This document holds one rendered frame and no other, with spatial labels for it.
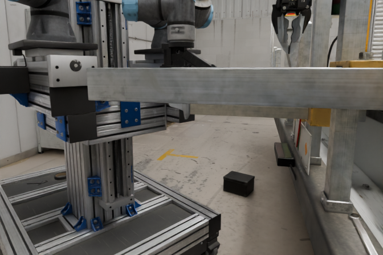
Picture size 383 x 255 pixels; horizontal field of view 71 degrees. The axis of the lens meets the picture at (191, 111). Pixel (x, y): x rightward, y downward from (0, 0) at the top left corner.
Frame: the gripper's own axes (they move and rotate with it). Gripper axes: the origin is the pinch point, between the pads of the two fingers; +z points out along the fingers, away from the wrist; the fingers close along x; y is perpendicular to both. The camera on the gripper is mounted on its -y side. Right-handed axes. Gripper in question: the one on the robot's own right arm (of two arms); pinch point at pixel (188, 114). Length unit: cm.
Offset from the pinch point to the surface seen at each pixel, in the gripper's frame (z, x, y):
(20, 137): 59, -149, 219
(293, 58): -17, -52, -33
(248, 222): 83, -86, -16
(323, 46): -18.6, -2.2, -34.4
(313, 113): -2.5, 5.0, -31.8
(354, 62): -14.0, 30.0, -31.9
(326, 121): -0.7, 5.0, -34.9
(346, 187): 7.8, 22.8, -34.8
